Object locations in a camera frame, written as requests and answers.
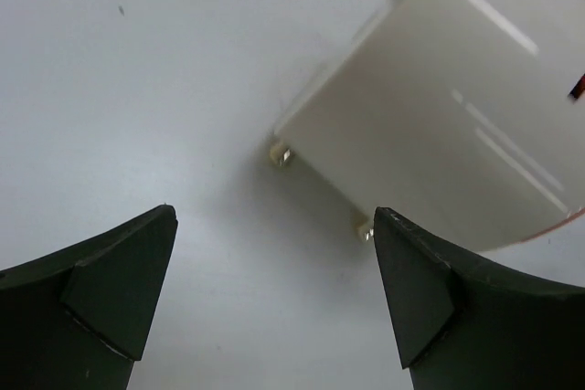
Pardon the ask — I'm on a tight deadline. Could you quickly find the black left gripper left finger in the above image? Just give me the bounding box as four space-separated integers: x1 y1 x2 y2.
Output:
1 205 178 389

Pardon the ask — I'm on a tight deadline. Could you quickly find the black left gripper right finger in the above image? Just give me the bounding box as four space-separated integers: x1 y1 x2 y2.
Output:
374 207 584 389

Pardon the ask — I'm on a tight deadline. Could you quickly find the cream round drawer cabinet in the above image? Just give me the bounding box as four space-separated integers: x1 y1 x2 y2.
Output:
270 0 584 251

